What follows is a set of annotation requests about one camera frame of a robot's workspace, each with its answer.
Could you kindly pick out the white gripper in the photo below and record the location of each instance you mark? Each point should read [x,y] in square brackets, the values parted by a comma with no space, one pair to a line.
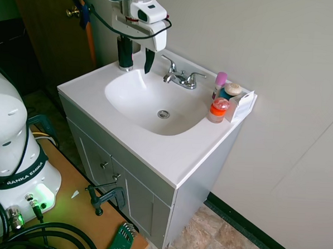
[157,36]

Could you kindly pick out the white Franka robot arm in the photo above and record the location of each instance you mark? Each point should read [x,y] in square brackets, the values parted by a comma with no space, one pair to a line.
[6,138]

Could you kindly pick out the silver robot base connector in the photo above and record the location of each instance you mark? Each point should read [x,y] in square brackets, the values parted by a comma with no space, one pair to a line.
[14,217]

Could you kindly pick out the black bottle with chrome base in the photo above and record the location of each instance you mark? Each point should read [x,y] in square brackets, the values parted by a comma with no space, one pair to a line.
[125,69]

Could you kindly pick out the upright chrome faucet lever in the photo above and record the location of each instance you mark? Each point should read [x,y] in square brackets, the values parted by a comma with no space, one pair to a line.
[172,64]

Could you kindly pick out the chrome sink faucet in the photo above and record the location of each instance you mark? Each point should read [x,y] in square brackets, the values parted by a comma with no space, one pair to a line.
[182,81]

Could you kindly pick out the flat-lying chrome faucet lever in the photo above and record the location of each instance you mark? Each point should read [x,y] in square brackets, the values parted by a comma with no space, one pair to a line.
[195,75]

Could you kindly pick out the chrome sink drain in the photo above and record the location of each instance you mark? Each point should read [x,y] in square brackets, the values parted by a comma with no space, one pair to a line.
[163,114]

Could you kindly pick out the brass door knob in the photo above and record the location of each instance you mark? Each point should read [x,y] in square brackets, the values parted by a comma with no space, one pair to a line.
[73,12]

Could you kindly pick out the brown wooden door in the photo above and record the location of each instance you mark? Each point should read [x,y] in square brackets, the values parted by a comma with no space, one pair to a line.
[53,46]

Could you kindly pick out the pink capped bottle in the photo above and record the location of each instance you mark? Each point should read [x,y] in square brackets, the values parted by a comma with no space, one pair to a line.
[220,79]

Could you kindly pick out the blue soap dish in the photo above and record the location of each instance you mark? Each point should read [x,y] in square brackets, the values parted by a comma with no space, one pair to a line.
[223,94]

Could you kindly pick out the white vanity sink top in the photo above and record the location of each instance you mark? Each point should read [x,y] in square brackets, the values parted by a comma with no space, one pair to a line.
[142,151]

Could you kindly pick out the orange lidded clear jar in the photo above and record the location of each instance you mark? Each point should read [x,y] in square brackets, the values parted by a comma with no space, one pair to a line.
[217,111]

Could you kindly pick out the beige round soap bar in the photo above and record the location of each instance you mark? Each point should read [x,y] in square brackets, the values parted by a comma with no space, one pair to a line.
[233,89]

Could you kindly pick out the metal cabinet knob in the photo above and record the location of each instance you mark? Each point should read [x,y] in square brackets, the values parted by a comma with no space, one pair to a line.
[105,164]
[116,176]

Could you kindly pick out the black metal c-clamp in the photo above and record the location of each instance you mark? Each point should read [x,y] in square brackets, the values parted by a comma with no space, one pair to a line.
[99,200]

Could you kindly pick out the white paper scrap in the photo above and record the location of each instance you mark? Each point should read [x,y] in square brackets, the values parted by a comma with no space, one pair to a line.
[75,194]

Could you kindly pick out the gray vanity cabinet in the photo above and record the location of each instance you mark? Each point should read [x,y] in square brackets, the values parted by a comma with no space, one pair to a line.
[195,204]

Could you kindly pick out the green hex key set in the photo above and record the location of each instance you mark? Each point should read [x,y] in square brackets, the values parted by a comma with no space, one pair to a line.
[120,240]

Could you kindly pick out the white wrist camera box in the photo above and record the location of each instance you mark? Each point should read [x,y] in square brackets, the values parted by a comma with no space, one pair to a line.
[151,11]

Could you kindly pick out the dark green metal frame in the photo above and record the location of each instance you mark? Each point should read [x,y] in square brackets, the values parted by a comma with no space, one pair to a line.
[47,125]

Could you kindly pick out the black wall baseboard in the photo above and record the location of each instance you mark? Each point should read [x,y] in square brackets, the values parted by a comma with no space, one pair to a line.
[250,226]

